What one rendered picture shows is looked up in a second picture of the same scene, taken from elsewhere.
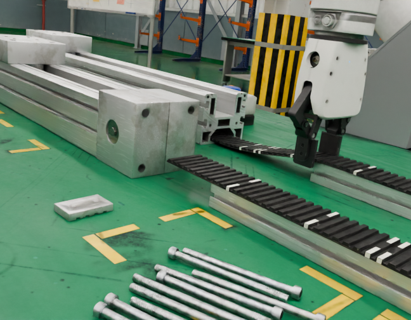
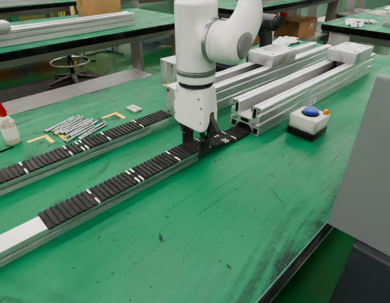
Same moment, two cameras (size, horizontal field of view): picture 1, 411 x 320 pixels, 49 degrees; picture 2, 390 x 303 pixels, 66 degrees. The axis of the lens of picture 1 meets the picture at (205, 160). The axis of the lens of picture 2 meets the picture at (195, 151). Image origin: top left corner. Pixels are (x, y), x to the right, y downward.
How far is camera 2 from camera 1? 1.03 m
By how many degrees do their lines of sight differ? 81
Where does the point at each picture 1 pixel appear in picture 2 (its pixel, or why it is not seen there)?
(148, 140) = (170, 101)
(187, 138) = not seen: hidden behind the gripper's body
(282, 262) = not seen: hidden behind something
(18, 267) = (100, 107)
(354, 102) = (194, 122)
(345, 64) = (182, 96)
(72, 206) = (132, 107)
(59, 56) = (269, 62)
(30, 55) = (256, 59)
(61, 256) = (105, 111)
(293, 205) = (118, 132)
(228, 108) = (254, 113)
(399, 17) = not seen: outside the picture
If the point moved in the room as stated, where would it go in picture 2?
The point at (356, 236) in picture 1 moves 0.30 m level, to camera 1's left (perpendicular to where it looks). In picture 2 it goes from (89, 140) to (115, 94)
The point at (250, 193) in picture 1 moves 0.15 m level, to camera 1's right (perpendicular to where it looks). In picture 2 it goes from (127, 124) to (115, 154)
